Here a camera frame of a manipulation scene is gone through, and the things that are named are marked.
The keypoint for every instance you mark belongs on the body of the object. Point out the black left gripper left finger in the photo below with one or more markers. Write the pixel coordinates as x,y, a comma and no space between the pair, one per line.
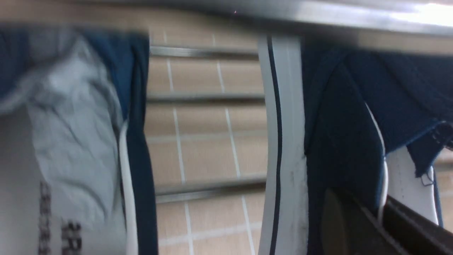
349,228

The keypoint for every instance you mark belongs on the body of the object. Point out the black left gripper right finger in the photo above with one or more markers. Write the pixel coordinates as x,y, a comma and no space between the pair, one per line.
415,233

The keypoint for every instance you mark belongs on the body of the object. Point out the navy slip-on shoe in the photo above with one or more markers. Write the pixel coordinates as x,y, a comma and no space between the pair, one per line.
76,175
366,122

